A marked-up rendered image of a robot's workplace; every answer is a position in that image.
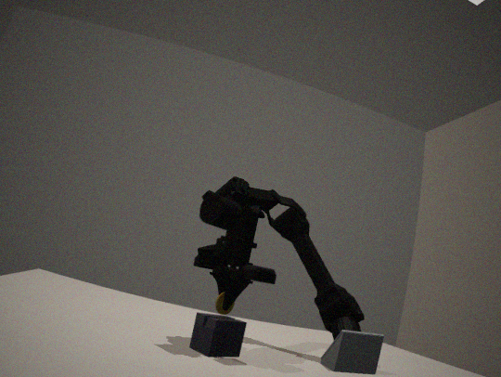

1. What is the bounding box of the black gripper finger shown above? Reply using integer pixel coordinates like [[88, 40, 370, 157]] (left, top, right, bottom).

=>
[[223, 276, 253, 310], [210, 272, 226, 294]]

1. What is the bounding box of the gold coin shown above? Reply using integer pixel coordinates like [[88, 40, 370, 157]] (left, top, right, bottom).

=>
[[215, 292, 235, 315]]

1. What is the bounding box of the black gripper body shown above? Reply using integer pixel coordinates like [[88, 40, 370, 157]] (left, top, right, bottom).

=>
[[194, 232, 276, 284]]

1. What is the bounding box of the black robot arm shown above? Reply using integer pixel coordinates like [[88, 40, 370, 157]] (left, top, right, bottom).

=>
[[198, 176, 365, 340]]

